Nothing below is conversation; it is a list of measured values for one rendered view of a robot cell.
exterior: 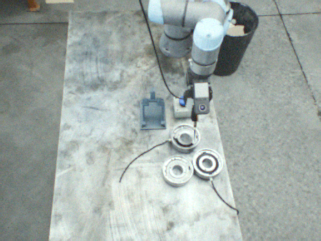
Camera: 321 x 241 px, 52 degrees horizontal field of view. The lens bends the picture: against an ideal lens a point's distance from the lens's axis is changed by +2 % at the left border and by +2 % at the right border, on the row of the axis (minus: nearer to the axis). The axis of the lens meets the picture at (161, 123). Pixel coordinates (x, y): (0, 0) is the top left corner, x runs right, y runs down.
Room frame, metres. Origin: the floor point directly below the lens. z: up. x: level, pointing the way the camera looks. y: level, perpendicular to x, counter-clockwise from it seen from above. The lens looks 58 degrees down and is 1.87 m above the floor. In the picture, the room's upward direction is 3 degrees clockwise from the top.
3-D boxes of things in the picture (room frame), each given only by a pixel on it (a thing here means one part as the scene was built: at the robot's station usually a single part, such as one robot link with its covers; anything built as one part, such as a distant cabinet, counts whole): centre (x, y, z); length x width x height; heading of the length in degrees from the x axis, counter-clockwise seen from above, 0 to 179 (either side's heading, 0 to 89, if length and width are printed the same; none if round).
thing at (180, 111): (0.74, -0.08, 0.82); 0.08 x 0.07 x 0.05; 8
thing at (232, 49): (1.74, -0.42, 0.21); 0.34 x 0.34 x 0.43
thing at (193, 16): (0.77, -0.11, 1.23); 0.11 x 0.11 x 0.08; 81
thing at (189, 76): (0.67, -0.11, 1.07); 0.09 x 0.08 x 0.12; 5
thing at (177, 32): (1.08, -0.05, 0.97); 0.13 x 0.12 x 0.14; 81
